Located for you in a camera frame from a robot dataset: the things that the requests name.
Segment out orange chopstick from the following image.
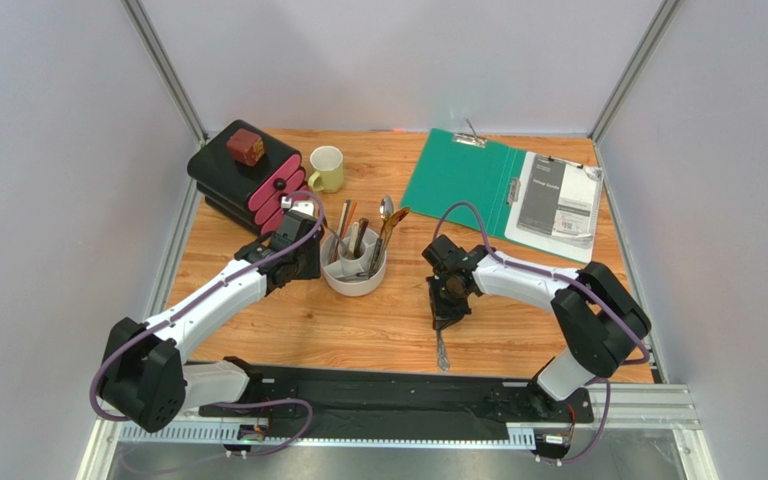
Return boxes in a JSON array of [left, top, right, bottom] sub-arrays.
[[343, 200, 356, 243]]

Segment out white divided utensil holder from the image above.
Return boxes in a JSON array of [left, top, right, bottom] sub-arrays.
[[320, 230, 387, 297]]

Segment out white plastic spoon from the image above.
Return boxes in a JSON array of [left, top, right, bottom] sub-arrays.
[[345, 222, 359, 259]]

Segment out silver table knife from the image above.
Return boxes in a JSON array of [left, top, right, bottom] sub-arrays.
[[435, 329, 451, 373]]

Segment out gold spoon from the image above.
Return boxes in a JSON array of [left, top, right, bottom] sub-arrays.
[[369, 213, 394, 275]]

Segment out iridescent blue purple spoon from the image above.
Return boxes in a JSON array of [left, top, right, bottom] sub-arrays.
[[384, 207, 411, 254]]

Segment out silver spoon dark handle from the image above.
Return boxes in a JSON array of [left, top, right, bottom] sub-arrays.
[[373, 194, 396, 268]]

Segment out dark brown wooden spoon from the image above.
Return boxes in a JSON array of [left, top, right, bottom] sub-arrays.
[[355, 217, 369, 259]]

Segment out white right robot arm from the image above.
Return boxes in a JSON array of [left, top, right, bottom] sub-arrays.
[[422, 235, 652, 402]]

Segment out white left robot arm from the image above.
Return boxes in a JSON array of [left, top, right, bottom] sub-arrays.
[[90, 201, 323, 433]]

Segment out silver utensils in holder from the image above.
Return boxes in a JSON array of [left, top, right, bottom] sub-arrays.
[[338, 271, 373, 281]]

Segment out pale yellow mug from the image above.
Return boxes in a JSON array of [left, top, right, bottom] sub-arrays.
[[307, 146, 344, 193]]

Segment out black pink drawer box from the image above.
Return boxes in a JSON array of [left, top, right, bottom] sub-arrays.
[[187, 119, 306, 235]]

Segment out red brown cube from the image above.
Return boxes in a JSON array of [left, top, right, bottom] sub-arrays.
[[226, 129, 265, 167]]

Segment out green clipboard folder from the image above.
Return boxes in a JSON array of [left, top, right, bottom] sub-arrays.
[[399, 128, 529, 238]]

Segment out setup guide booklet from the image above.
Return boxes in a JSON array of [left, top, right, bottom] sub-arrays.
[[504, 152, 604, 264]]

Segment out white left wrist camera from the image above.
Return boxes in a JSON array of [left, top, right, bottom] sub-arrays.
[[280, 196, 317, 217]]

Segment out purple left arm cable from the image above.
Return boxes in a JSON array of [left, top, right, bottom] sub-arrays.
[[89, 188, 329, 423]]

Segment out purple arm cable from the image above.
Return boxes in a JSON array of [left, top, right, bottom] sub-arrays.
[[89, 188, 329, 423], [431, 200, 653, 366]]

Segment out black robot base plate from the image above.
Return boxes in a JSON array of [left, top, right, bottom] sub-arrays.
[[242, 365, 595, 441]]

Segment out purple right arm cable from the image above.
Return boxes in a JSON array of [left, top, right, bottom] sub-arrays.
[[431, 200, 653, 366]]

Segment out aluminium frame rail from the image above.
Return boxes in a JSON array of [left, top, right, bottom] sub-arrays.
[[79, 366, 716, 479]]

